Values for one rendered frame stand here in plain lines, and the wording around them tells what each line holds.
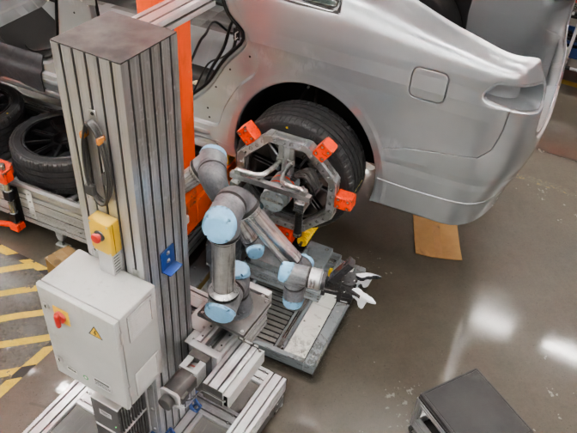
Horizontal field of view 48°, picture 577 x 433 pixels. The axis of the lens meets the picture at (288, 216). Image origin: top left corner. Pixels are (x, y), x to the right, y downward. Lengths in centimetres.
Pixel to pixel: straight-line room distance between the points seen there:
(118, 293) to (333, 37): 154
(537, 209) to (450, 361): 165
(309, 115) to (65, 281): 151
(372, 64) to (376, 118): 27
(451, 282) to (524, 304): 44
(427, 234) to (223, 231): 249
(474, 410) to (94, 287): 179
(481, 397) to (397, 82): 149
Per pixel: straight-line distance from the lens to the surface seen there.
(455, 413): 315
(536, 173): 538
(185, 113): 310
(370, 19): 303
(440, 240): 446
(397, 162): 326
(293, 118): 321
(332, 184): 317
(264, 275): 380
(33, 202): 422
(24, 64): 436
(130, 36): 195
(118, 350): 226
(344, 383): 355
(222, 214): 216
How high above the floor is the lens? 284
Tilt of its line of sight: 40 degrees down
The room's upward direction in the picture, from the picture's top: 4 degrees clockwise
